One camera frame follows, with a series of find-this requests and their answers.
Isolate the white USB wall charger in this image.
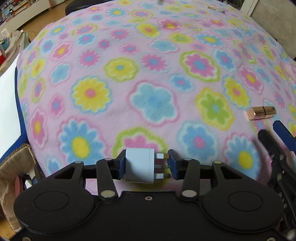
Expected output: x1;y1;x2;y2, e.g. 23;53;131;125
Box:
125;148;171;184

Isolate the black and gold lipstick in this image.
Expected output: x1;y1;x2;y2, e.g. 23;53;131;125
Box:
246;106;276;121

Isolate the pink floral fleece blanket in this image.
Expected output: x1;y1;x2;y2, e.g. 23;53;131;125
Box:
17;1;295;179

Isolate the beige woven basket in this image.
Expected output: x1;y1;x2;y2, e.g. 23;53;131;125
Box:
0;144;36;232

